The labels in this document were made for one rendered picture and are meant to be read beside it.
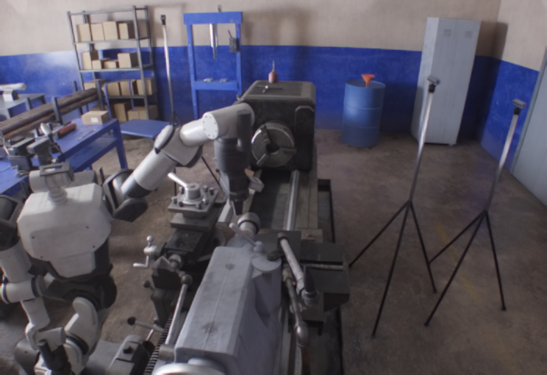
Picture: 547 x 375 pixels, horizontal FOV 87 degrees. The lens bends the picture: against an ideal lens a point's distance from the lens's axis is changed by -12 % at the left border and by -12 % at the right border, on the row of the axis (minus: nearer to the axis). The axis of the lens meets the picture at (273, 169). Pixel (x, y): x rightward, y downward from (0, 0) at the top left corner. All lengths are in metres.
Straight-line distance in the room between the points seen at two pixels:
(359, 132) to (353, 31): 1.55
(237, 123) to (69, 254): 0.71
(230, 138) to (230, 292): 0.41
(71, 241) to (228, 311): 0.55
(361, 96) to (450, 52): 1.39
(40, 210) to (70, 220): 0.10
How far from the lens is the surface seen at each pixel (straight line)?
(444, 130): 5.41
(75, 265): 1.23
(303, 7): 5.27
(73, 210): 1.13
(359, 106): 4.77
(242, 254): 1.03
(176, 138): 0.98
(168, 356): 0.96
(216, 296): 0.92
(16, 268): 1.34
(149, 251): 1.54
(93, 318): 1.42
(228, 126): 0.77
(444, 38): 5.09
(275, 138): 1.91
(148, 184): 1.09
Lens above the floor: 1.84
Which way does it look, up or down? 27 degrees down
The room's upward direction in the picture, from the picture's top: straight up
